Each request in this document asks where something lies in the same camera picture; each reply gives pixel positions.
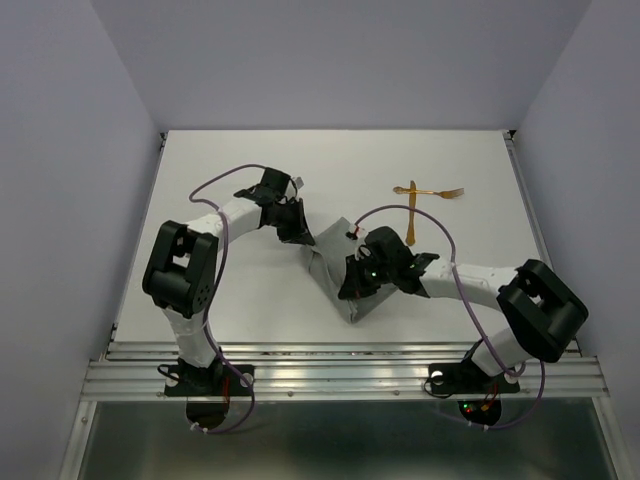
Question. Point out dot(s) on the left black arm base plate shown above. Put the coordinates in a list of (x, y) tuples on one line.
[(182, 381)]

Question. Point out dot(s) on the gold knife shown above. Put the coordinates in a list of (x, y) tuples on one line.
[(412, 199)]

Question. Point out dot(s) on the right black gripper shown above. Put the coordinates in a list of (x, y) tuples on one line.
[(353, 286)]

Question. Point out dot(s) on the gold fork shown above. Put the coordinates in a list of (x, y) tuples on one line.
[(445, 194)]

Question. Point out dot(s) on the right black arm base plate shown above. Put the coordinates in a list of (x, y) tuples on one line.
[(464, 378)]

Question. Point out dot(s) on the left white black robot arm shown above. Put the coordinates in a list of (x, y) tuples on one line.
[(187, 262)]

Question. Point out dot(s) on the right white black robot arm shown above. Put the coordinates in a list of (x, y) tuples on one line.
[(477, 285)]

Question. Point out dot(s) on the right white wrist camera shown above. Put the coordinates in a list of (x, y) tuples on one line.
[(356, 233)]

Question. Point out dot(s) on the aluminium right side rail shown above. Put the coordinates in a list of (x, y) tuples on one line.
[(540, 240)]

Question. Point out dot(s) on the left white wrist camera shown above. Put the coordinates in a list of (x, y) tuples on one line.
[(298, 182)]

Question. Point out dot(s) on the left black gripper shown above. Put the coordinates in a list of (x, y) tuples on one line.
[(299, 233)]

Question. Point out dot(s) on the aluminium front rail frame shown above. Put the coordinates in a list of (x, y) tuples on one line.
[(323, 372)]

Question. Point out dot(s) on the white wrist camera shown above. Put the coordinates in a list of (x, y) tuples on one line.
[(356, 233), (298, 182)]

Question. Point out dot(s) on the grey cloth napkin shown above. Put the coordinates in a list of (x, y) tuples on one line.
[(325, 262)]

